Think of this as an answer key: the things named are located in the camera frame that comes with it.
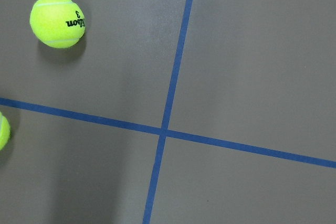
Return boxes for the tennis ball with Wilson print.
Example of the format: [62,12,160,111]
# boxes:
[29,0,86,49]

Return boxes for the tennis ball with Roland Garros print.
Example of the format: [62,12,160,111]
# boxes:
[0,113,11,150]

